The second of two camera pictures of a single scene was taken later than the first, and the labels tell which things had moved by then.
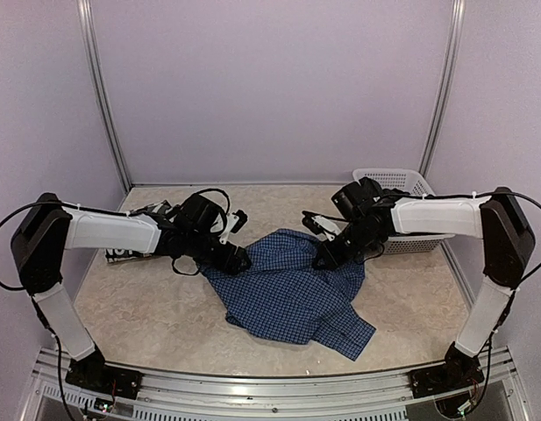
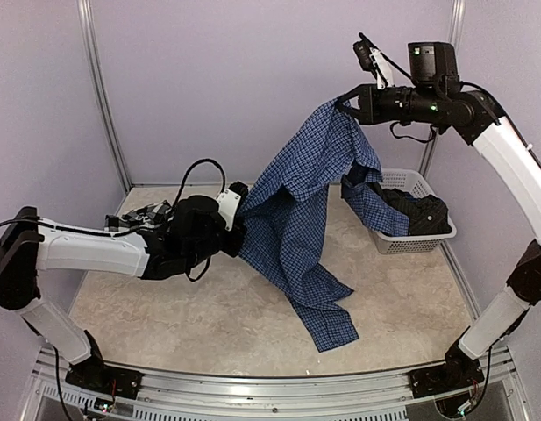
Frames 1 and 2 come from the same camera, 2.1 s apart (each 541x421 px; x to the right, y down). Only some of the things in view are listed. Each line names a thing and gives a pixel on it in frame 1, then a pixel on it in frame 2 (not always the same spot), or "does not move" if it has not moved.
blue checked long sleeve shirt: x=284 y=296 -> x=286 y=210
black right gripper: x=336 y=260 -> x=371 y=110
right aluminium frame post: x=435 y=139 does not move
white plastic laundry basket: x=413 y=181 does not move
